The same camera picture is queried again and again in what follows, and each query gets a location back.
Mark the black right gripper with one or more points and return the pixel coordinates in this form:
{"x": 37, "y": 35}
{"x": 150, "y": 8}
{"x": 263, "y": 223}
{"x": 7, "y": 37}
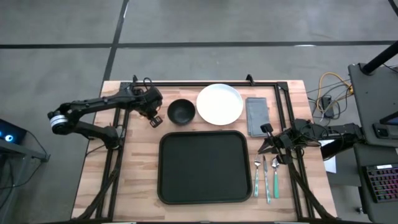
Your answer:
{"x": 281, "y": 141}

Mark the black aluminium table frame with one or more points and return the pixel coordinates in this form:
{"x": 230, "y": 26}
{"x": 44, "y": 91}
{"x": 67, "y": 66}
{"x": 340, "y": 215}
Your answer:
{"x": 202, "y": 84}

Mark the dark grey desk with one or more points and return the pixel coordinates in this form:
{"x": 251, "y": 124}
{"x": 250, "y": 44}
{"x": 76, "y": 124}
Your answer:
{"x": 360, "y": 193}

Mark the black power adapter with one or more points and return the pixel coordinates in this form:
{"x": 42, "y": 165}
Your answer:
{"x": 327, "y": 105}

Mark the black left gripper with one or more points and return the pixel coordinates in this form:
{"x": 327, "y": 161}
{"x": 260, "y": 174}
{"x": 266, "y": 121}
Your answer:
{"x": 149, "y": 102}

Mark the black plastic tray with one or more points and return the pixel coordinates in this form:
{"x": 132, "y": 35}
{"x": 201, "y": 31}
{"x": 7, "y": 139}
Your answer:
{"x": 202, "y": 168}

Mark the black pole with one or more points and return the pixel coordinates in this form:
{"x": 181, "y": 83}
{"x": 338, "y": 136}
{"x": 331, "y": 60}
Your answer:
{"x": 381, "y": 57}

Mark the black frame clamp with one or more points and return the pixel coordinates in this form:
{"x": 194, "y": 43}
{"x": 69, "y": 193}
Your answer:
{"x": 249, "y": 79}
{"x": 135, "y": 79}

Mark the black ribbed bowl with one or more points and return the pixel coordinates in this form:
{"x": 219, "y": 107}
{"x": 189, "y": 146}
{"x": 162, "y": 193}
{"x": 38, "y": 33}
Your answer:
{"x": 181, "y": 112}

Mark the white paper sheet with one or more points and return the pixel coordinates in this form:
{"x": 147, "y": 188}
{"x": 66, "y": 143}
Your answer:
{"x": 331, "y": 165}

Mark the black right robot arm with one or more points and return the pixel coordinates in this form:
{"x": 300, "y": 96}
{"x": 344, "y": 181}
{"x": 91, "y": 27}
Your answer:
{"x": 342, "y": 130}

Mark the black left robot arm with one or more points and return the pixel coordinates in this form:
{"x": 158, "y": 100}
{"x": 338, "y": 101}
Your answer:
{"x": 93, "y": 102}

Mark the black phone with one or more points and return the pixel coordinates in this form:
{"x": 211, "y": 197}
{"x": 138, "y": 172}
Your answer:
{"x": 382, "y": 130}

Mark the grey equipment cart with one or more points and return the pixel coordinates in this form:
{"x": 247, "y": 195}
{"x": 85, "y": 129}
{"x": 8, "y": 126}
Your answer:
{"x": 370, "y": 102}

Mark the white round plate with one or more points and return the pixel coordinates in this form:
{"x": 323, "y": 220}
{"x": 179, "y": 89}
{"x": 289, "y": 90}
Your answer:
{"x": 219, "y": 104}

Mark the computer case with blue light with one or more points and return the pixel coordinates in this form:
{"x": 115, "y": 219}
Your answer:
{"x": 12, "y": 130}

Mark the keyboard with coloured backlight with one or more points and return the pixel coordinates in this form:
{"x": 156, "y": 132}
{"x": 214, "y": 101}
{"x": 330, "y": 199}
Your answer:
{"x": 384, "y": 183}

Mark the grey cloth napkin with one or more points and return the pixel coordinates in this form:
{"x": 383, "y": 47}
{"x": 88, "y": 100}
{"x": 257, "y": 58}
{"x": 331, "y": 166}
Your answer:
{"x": 256, "y": 113}

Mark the grey side stand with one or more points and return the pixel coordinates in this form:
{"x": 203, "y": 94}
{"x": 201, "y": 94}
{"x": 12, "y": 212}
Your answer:
{"x": 31, "y": 152}

